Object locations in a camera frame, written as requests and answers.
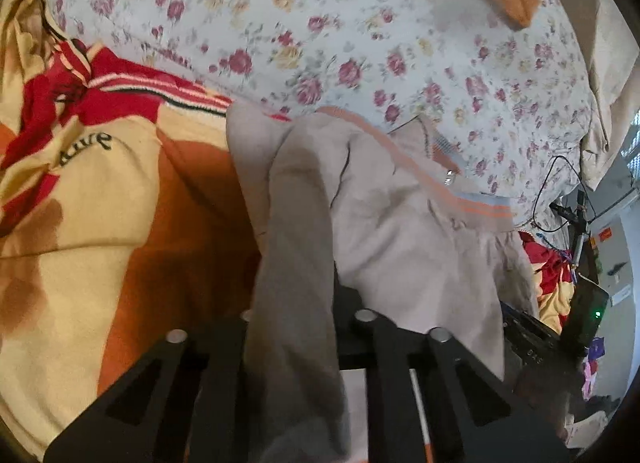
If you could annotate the floral bed sheet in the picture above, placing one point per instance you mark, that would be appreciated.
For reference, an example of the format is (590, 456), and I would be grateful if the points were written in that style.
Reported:
(350, 18)

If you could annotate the blue yellow red cloth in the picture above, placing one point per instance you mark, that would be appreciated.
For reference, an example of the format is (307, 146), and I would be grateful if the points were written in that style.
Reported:
(550, 273)

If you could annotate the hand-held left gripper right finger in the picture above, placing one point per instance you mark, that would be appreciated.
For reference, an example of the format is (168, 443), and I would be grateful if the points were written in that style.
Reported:
(395, 393)

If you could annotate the grey jacket with striped cuffs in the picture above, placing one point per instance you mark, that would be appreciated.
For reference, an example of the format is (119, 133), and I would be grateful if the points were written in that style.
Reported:
(390, 223)

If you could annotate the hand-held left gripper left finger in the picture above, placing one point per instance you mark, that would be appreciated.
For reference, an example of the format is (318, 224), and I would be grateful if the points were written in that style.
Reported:
(220, 368)

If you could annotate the red cream orange fleece blanket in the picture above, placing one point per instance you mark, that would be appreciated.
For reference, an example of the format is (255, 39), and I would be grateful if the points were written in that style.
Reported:
(100, 193)

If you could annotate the black tripod stand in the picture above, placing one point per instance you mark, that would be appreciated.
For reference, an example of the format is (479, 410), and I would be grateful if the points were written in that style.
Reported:
(575, 223)

